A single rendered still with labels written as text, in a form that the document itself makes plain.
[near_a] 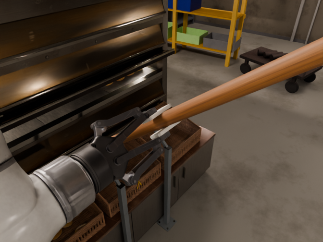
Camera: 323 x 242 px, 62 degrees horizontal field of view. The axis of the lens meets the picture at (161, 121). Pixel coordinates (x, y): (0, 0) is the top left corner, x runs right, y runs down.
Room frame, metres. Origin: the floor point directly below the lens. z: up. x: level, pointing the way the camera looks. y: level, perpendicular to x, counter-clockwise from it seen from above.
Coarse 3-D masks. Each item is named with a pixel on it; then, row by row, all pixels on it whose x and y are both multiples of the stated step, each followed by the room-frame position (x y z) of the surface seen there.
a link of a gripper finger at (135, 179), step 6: (156, 150) 0.38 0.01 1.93; (162, 150) 0.39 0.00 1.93; (150, 156) 0.37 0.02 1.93; (156, 156) 0.37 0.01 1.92; (144, 162) 0.35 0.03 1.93; (150, 162) 0.36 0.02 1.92; (138, 168) 0.34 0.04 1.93; (144, 168) 0.35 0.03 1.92; (138, 174) 0.33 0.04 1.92; (132, 180) 0.32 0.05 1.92
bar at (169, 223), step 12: (132, 120) 1.55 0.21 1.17; (168, 156) 1.48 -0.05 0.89; (168, 168) 1.48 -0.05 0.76; (168, 180) 1.49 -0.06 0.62; (120, 192) 1.12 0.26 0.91; (168, 192) 1.49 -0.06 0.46; (120, 204) 1.13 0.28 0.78; (168, 204) 1.49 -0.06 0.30; (168, 216) 1.50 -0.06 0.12; (168, 228) 1.44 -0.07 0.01
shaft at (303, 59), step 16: (304, 48) 0.31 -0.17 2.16; (320, 48) 0.29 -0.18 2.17; (272, 64) 0.32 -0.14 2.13; (288, 64) 0.31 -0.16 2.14; (304, 64) 0.30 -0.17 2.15; (320, 64) 0.29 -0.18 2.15; (240, 80) 0.35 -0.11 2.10; (256, 80) 0.33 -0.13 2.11; (272, 80) 0.32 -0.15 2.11; (208, 96) 0.38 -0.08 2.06; (224, 96) 0.36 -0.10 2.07; (240, 96) 0.35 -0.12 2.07; (176, 112) 0.41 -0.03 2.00; (192, 112) 0.39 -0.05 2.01; (144, 128) 0.47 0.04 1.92; (160, 128) 0.45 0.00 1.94
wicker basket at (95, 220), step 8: (88, 208) 1.22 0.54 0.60; (96, 208) 1.14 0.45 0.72; (88, 216) 1.17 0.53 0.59; (96, 216) 1.07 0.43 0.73; (72, 224) 1.10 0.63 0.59; (80, 224) 1.10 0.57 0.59; (88, 224) 1.02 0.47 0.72; (96, 224) 1.10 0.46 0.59; (104, 224) 1.10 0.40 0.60; (64, 232) 1.04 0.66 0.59; (72, 232) 1.04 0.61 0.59; (80, 232) 0.97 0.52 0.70; (88, 232) 1.04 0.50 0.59; (96, 232) 1.04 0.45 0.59; (56, 240) 0.98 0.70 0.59; (64, 240) 0.99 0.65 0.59; (72, 240) 0.93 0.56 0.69; (80, 240) 0.96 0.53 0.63
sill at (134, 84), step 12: (156, 72) 2.33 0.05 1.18; (132, 84) 2.08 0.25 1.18; (108, 96) 1.88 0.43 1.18; (120, 96) 1.94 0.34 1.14; (84, 108) 1.70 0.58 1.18; (96, 108) 1.75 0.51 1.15; (60, 120) 1.54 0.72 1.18; (72, 120) 1.58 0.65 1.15; (36, 132) 1.40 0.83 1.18; (48, 132) 1.44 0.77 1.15; (12, 144) 1.28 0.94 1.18; (24, 144) 1.31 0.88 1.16
